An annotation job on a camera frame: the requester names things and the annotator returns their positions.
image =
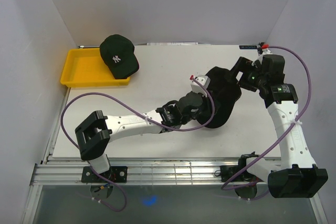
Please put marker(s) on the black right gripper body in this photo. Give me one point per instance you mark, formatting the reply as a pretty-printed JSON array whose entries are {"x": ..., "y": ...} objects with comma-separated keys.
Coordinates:
[{"x": 252, "y": 78}]

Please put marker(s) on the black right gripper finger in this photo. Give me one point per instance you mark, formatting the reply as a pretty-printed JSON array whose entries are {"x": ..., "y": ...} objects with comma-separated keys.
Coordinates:
[
  {"x": 242, "y": 65},
  {"x": 230, "y": 77}
]

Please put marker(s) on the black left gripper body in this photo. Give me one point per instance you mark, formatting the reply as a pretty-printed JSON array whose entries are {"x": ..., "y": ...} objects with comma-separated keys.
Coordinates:
[{"x": 206, "y": 108}]

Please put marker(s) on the black baseball cap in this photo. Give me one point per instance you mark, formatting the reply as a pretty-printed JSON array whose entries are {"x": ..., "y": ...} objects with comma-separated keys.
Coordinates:
[{"x": 224, "y": 96}]

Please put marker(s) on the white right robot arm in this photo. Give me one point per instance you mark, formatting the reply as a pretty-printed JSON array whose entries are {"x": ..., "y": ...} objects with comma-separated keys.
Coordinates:
[{"x": 287, "y": 166}]

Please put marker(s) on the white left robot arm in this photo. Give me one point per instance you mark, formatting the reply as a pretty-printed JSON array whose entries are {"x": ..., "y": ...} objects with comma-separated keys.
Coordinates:
[{"x": 98, "y": 130}]

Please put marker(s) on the black blue logo sticker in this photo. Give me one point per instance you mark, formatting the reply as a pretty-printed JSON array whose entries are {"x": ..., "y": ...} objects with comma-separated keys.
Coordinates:
[{"x": 248, "y": 47}]

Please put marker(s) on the dark green NY cap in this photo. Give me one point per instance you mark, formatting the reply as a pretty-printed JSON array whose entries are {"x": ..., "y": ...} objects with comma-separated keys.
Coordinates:
[{"x": 117, "y": 53}]

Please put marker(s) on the yellow plastic tray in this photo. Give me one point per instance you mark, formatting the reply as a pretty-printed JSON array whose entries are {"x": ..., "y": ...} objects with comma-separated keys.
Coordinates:
[{"x": 85, "y": 68}]

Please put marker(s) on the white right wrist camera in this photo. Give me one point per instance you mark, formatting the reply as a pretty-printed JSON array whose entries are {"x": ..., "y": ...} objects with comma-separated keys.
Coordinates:
[{"x": 262, "y": 50}]

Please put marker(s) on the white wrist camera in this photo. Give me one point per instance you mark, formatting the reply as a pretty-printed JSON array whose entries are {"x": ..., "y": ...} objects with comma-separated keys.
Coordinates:
[
  {"x": 262, "y": 50},
  {"x": 200, "y": 84}
]

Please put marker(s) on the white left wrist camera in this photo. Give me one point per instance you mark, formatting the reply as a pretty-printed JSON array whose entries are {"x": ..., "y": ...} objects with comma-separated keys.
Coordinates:
[{"x": 200, "y": 84}]

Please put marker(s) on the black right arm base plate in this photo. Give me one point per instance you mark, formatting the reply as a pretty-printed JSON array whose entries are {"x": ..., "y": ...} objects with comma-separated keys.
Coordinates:
[{"x": 225, "y": 172}]

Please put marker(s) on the aluminium front rail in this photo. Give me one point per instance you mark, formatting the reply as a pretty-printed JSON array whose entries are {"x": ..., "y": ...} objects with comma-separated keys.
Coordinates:
[{"x": 141, "y": 171}]

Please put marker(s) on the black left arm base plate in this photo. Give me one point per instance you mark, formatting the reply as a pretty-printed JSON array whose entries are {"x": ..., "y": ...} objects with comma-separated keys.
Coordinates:
[{"x": 116, "y": 174}]

